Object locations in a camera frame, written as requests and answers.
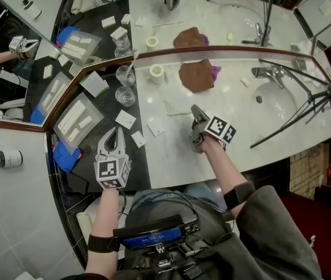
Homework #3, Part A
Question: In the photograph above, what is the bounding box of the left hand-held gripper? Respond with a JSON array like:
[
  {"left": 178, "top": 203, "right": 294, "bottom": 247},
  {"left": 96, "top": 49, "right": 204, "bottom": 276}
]
[{"left": 93, "top": 126, "right": 133, "bottom": 190}]

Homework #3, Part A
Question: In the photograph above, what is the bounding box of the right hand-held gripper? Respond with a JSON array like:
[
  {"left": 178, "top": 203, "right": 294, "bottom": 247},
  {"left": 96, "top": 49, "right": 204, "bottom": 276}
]
[{"left": 189, "top": 104, "right": 238, "bottom": 155}]

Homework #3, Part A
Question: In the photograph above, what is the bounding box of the white toothbrush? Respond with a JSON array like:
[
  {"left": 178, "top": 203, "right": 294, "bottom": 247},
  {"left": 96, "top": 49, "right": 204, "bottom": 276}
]
[{"left": 125, "top": 50, "right": 140, "bottom": 79}]

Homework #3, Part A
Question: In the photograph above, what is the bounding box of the person's right forearm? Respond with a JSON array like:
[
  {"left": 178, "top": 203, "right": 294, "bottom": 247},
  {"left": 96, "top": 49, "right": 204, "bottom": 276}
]
[{"left": 201, "top": 135, "right": 257, "bottom": 215}]

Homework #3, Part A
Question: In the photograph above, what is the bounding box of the person's left forearm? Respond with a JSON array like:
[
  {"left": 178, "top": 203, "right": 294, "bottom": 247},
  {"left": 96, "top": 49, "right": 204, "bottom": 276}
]
[{"left": 84, "top": 187, "right": 126, "bottom": 274}]

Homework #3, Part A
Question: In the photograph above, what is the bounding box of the flat white packet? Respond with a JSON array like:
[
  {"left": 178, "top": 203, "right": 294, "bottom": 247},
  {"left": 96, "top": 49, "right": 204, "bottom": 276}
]
[
  {"left": 130, "top": 130, "right": 147, "bottom": 149},
  {"left": 146, "top": 118, "right": 166, "bottom": 137},
  {"left": 114, "top": 110, "right": 137, "bottom": 128}
]

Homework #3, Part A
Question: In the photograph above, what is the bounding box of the small white box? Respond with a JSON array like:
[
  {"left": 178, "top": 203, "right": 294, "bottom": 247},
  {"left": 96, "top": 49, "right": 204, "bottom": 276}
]
[
  {"left": 67, "top": 128, "right": 81, "bottom": 142},
  {"left": 78, "top": 115, "right": 93, "bottom": 130}
]

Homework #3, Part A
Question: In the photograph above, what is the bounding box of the clear plastic tray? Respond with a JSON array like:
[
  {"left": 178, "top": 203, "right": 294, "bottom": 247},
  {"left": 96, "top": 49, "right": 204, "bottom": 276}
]
[{"left": 53, "top": 93, "right": 105, "bottom": 153}]

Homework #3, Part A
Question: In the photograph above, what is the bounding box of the brown towel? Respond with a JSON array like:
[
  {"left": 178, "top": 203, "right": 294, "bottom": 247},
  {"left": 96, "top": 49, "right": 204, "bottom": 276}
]
[{"left": 178, "top": 58, "right": 216, "bottom": 93}]

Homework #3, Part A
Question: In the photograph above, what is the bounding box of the purple cloth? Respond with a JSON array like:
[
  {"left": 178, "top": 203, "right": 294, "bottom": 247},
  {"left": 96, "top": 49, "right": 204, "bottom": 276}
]
[{"left": 211, "top": 65, "right": 223, "bottom": 82}]

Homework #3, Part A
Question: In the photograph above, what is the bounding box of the clear drinking glass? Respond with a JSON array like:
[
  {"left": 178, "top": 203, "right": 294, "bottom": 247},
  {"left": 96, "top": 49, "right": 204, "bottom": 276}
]
[
  {"left": 115, "top": 65, "right": 137, "bottom": 88},
  {"left": 114, "top": 85, "right": 137, "bottom": 108}
]

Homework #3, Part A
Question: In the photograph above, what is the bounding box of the long white box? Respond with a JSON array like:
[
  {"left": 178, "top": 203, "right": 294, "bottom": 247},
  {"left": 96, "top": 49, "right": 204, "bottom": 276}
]
[{"left": 57, "top": 101, "right": 86, "bottom": 131}]

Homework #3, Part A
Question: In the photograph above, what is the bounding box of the blue cloth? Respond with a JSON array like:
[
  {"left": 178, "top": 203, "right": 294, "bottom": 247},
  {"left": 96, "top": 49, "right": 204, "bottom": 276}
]
[{"left": 52, "top": 140, "right": 83, "bottom": 174}]

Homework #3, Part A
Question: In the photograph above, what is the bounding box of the flat black box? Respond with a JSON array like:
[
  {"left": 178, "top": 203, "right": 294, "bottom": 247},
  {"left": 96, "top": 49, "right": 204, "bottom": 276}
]
[{"left": 67, "top": 173, "right": 89, "bottom": 195}]

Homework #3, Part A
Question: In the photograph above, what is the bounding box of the white box green edge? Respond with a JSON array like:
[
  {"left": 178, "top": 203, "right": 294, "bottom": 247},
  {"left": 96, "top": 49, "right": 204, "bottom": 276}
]
[{"left": 78, "top": 71, "right": 110, "bottom": 98}]

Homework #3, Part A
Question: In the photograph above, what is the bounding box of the white sink basin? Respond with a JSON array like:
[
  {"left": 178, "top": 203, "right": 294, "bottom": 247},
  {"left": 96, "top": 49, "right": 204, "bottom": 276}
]
[{"left": 252, "top": 79, "right": 299, "bottom": 128}]

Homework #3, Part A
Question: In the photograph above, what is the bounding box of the chrome faucet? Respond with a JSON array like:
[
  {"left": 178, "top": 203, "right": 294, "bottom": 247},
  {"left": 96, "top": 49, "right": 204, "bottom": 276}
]
[{"left": 250, "top": 65, "right": 286, "bottom": 89}]

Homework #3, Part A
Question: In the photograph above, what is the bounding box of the black right wristband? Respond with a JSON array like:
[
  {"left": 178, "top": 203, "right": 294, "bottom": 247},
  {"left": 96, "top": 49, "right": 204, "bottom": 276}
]
[{"left": 223, "top": 181, "right": 257, "bottom": 210}]

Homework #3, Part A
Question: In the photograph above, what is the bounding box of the black wristband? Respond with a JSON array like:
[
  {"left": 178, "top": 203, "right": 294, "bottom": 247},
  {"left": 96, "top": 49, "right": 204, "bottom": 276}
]
[
  {"left": 223, "top": 181, "right": 257, "bottom": 210},
  {"left": 87, "top": 233, "right": 117, "bottom": 254}
]

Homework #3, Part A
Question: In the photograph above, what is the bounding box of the black left wristband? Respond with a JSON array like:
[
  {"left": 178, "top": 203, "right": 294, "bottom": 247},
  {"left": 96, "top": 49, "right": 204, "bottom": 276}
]
[{"left": 87, "top": 233, "right": 117, "bottom": 254}]

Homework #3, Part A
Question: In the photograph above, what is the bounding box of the black device blue screen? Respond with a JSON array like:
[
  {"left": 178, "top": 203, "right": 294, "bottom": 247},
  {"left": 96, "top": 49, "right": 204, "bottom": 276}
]
[{"left": 112, "top": 213, "right": 200, "bottom": 251}]

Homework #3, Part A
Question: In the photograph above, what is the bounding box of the white bottle black cap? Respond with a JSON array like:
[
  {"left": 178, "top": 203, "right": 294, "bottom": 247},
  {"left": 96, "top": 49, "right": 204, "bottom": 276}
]
[{"left": 0, "top": 149, "right": 24, "bottom": 169}]

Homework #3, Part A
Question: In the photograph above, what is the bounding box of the black tripod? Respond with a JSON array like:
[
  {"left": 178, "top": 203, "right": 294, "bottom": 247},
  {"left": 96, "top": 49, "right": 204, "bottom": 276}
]
[{"left": 249, "top": 58, "right": 331, "bottom": 149}]

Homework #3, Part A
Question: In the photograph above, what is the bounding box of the person's grey jacket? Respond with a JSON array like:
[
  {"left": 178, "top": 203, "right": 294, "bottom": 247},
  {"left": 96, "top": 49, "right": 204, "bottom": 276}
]
[{"left": 106, "top": 184, "right": 324, "bottom": 280}]

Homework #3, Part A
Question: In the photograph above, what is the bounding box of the black cable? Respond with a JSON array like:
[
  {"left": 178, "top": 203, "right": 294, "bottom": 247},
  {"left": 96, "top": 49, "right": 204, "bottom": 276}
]
[{"left": 117, "top": 187, "right": 201, "bottom": 225}]

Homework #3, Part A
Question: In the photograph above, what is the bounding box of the wood framed wall mirror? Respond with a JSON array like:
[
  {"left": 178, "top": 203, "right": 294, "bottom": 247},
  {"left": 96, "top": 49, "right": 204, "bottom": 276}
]
[{"left": 0, "top": 0, "right": 331, "bottom": 125}]

